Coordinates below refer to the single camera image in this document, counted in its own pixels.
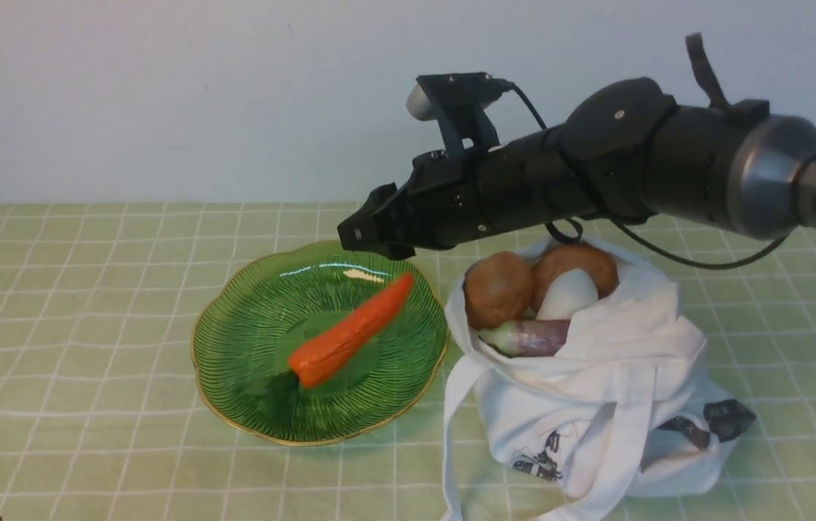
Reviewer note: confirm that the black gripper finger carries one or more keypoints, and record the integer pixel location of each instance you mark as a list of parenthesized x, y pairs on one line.
[(379, 198)]

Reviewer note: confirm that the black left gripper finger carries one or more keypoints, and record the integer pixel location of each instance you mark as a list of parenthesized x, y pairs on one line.
[(365, 231)]

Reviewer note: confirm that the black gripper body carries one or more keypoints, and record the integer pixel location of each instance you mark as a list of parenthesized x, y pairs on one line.
[(453, 201)]

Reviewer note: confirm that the orange carrot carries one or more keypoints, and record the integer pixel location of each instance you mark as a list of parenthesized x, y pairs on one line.
[(320, 358)]

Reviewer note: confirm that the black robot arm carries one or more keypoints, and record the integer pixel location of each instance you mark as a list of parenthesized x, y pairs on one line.
[(627, 153)]

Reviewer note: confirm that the white cloth bag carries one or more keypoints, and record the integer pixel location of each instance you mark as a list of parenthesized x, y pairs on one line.
[(627, 408)]

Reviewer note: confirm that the brown potato left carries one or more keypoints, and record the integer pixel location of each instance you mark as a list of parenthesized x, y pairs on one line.
[(497, 289)]

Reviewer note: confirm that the green glass plate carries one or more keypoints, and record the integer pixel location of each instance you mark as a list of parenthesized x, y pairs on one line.
[(243, 339)]

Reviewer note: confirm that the white egg-shaped vegetable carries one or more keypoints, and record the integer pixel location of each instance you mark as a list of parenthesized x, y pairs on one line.
[(569, 293)]

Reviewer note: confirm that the purple eggplant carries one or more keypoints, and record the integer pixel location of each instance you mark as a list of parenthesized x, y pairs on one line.
[(527, 338)]

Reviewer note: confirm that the green checked tablecloth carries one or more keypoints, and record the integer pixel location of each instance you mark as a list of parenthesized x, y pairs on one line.
[(100, 417)]

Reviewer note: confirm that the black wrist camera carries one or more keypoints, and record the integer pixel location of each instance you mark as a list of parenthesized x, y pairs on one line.
[(458, 103)]

